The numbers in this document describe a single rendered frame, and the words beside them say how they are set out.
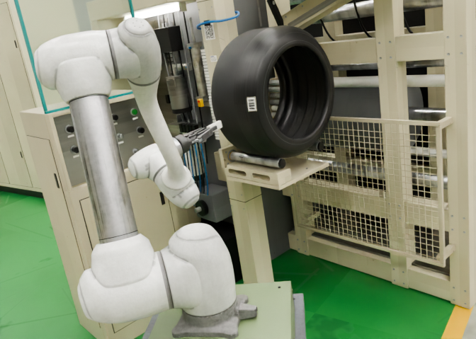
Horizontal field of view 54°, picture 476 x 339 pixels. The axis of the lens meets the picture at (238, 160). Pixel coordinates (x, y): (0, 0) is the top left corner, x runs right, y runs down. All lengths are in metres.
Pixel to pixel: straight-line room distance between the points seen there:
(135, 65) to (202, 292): 0.62
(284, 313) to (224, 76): 1.08
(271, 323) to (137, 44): 0.81
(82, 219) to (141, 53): 1.26
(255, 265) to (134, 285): 1.51
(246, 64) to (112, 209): 0.98
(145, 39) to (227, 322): 0.77
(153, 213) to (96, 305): 1.37
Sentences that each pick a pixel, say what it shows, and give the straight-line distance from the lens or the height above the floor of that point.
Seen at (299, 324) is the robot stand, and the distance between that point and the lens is 1.47.
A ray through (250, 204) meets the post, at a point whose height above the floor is 0.59.
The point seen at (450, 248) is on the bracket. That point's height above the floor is 0.34.
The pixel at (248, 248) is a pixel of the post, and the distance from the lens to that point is 2.62.
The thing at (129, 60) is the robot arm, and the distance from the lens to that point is 1.27.
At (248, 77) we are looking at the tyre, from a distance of 1.94.
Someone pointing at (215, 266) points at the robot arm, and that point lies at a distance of 1.22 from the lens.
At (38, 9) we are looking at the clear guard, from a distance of 2.29.
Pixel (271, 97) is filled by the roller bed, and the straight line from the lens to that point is 2.70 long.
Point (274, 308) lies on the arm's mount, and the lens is 1.37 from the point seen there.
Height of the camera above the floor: 1.52
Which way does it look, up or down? 16 degrees down
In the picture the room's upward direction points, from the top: 9 degrees counter-clockwise
